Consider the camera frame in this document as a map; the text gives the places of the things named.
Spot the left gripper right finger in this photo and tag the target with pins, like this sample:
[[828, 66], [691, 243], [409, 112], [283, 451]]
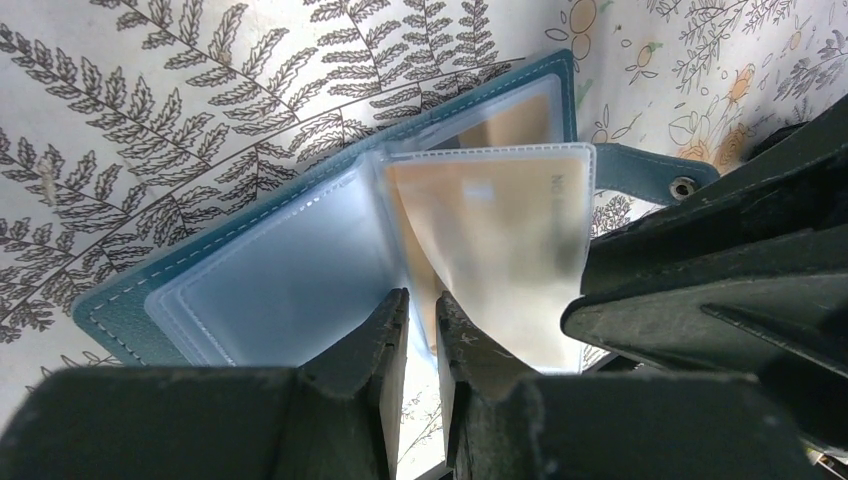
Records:
[[504, 420]]

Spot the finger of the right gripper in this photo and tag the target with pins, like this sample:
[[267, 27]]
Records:
[[775, 309], [783, 212]]

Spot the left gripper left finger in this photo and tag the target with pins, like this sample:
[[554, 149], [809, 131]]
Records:
[[335, 417]]

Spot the blue card holder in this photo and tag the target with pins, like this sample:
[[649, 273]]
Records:
[[283, 281]]

